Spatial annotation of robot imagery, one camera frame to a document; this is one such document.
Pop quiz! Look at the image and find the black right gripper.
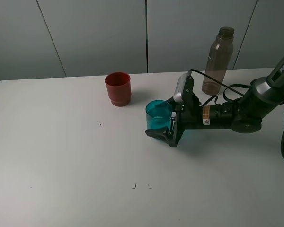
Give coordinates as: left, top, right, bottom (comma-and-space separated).
145, 93, 201, 147

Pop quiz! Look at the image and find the teal translucent plastic cup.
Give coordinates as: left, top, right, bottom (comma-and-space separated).
145, 100, 172, 130

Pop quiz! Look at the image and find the smoky grey water bottle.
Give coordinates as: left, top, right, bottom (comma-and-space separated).
202, 27, 234, 96

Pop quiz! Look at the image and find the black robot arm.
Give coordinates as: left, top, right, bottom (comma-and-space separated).
145, 57, 284, 147

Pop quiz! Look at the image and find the red plastic cup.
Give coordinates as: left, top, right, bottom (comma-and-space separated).
105, 72, 132, 107

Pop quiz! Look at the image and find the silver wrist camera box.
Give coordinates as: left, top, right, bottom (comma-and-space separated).
173, 72, 194, 103

